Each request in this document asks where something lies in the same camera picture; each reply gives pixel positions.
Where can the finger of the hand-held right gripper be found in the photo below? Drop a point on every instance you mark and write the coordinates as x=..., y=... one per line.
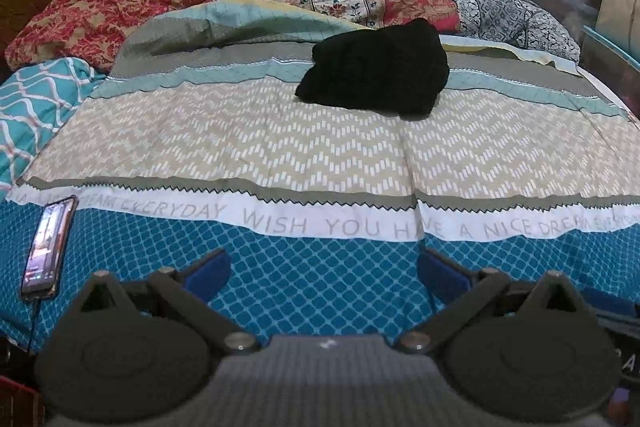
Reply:
x=610, y=302

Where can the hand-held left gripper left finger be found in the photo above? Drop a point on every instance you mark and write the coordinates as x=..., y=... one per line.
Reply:
x=210, y=272

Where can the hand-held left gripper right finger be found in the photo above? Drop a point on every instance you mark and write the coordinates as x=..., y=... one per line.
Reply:
x=442, y=277

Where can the black pants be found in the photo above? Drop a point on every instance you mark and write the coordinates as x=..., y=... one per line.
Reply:
x=375, y=67

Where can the smartphone with lit screen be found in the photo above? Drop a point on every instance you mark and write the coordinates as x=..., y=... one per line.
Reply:
x=47, y=247

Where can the red object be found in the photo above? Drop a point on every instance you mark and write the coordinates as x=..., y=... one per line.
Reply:
x=17, y=402

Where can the teal patterned pillow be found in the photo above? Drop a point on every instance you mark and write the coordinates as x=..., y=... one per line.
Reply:
x=35, y=107

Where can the red floral patchwork quilt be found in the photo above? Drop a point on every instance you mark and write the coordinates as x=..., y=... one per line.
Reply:
x=125, y=2

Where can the brown cardboard box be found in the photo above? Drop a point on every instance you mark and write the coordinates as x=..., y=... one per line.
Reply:
x=622, y=2

